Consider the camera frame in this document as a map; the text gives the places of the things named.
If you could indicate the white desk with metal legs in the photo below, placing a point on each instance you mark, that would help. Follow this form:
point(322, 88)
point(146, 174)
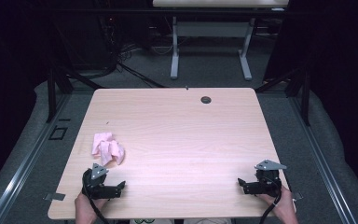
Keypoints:
point(213, 29)

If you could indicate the person's light clothing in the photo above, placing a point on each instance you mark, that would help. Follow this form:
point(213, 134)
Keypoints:
point(199, 221)

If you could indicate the person's right hand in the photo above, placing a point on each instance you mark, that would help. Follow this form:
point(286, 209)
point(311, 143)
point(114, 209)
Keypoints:
point(285, 207)

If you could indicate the dark equipment rack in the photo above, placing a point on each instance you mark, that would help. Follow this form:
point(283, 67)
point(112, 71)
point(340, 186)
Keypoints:
point(84, 34)

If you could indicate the black metal frame post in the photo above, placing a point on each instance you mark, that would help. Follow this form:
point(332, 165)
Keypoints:
point(306, 99)
point(51, 96)

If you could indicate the person's left hand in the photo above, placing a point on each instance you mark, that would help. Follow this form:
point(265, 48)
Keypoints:
point(86, 210)

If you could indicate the grey metal bracket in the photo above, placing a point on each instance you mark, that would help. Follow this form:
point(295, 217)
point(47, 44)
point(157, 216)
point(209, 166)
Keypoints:
point(54, 196)
point(298, 196)

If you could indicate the pink cloth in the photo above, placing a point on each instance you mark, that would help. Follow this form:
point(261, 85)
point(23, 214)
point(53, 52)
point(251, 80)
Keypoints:
point(108, 149)

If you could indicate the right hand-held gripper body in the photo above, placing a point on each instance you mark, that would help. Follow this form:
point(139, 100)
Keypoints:
point(265, 185)

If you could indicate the aluminium floor rail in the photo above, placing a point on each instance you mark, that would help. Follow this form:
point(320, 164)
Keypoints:
point(323, 168)
point(21, 174)

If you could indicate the black horizontal frame bar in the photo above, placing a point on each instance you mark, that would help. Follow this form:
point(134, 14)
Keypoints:
point(167, 11)

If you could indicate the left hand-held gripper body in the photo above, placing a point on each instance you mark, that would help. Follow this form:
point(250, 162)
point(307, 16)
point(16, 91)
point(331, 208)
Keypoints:
point(98, 189)

